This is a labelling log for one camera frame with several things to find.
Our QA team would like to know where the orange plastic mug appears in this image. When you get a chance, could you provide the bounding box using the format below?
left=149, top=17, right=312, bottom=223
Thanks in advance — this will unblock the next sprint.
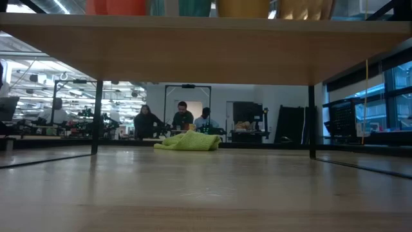
left=85, top=0, right=149, bottom=16

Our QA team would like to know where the person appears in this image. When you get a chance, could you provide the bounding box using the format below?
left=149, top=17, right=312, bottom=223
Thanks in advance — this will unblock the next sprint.
left=171, top=101, right=195, bottom=131
left=133, top=104, right=165, bottom=140
left=38, top=97, right=69, bottom=125
left=194, top=107, right=220, bottom=133

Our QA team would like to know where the black pegboard panel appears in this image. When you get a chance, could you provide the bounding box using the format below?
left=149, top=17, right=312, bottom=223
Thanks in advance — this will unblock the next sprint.
left=323, top=99, right=357, bottom=144

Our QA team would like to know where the blue-grey mug with white handle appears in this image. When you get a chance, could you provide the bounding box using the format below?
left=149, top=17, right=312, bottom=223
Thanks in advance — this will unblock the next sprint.
left=149, top=0, right=212, bottom=17

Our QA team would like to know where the black computer monitor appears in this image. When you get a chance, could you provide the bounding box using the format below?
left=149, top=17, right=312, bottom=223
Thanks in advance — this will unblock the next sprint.
left=233, top=101, right=264, bottom=123

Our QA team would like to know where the yellow plastic cup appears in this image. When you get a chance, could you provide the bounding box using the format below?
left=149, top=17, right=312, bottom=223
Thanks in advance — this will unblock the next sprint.
left=216, top=0, right=270, bottom=19

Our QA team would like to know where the black desk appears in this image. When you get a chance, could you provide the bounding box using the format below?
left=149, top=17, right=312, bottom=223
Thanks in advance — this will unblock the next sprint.
left=230, top=130, right=270, bottom=144

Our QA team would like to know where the black metal shelf leg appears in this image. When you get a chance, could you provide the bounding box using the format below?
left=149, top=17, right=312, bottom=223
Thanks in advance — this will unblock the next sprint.
left=91, top=80, right=104, bottom=155
left=308, top=85, right=317, bottom=159

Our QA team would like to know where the black leaning panel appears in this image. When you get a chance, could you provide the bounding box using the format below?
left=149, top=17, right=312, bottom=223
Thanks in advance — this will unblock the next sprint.
left=274, top=104, right=306, bottom=144

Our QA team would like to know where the wooden shelf board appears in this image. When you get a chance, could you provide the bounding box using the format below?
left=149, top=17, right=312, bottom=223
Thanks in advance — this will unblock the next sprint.
left=0, top=12, right=412, bottom=86

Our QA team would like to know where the amber faceted glass tumbler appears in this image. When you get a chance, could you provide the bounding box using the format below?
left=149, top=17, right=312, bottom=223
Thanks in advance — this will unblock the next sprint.
left=278, top=0, right=335, bottom=21

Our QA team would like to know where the black frame stand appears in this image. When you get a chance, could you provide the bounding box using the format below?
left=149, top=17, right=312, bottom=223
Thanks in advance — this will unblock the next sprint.
left=164, top=84, right=212, bottom=130

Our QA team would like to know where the green microfibre cloth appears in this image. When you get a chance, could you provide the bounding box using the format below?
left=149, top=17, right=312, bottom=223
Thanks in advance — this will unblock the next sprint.
left=153, top=130, right=222, bottom=151

